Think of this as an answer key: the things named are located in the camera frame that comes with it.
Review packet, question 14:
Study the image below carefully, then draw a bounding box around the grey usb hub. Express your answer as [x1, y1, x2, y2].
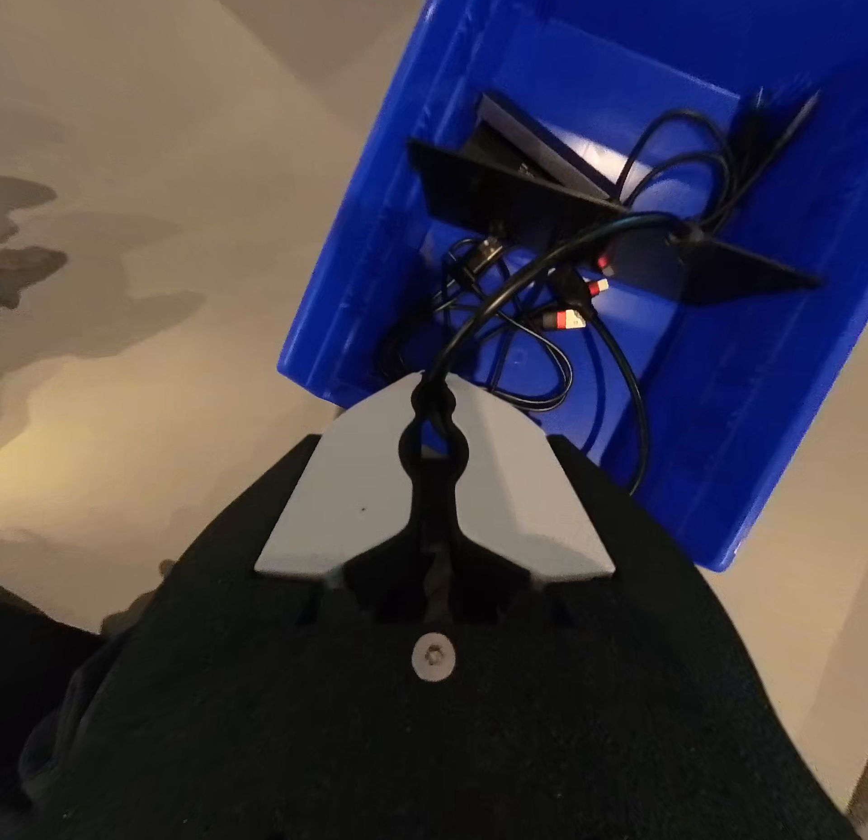
[464, 93, 617, 202]

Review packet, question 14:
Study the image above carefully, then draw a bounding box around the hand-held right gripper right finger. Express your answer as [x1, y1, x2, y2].
[424, 372, 617, 587]

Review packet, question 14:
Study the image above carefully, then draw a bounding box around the blue plastic bin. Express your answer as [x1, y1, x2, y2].
[277, 0, 868, 573]

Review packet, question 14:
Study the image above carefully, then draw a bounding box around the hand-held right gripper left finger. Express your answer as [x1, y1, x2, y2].
[254, 371, 438, 590]

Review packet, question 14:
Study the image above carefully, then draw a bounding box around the dark cloth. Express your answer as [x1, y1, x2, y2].
[0, 582, 113, 814]

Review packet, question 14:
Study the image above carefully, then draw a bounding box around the black cable bundle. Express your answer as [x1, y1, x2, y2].
[613, 86, 823, 244]

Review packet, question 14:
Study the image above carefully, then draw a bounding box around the thick black usb cable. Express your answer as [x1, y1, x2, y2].
[410, 213, 703, 465]

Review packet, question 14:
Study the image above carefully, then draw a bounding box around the black divider panel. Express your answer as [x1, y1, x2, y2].
[406, 138, 823, 307]

